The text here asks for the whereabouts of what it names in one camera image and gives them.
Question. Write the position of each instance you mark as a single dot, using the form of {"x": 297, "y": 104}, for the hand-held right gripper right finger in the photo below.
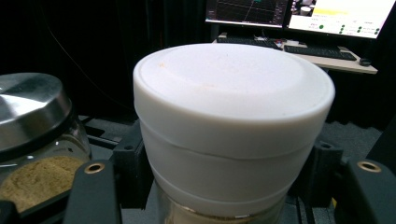
{"x": 367, "y": 196}

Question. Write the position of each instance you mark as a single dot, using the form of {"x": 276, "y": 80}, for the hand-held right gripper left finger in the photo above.
{"x": 93, "y": 193}

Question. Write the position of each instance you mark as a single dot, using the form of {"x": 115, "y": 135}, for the black two-tier metal rack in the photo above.
{"x": 102, "y": 132}

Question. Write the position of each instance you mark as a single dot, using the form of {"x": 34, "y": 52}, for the glass jar with metal lid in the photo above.
{"x": 31, "y": 112}

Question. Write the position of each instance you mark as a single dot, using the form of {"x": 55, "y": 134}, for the glass jar with white lid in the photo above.
{"x": 230, "y": 124}

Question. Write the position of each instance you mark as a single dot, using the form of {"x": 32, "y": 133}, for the black computer mouse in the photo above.
{"x": 364, "y": 62}

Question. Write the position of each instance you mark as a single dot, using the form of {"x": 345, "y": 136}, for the light wooden desk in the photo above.
{"x": 339, "y": 64}

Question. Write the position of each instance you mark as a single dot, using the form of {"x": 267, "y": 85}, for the black keyboard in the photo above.
{"x": 246, "y": 42}
{"x": 320, "y": 52}

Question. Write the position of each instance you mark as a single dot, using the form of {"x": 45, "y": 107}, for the monitor with bright screen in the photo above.
{"x": 342, "y": 15}

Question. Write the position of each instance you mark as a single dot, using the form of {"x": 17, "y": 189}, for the monitor with dark screen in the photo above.
{"x": 246, "y": 11}

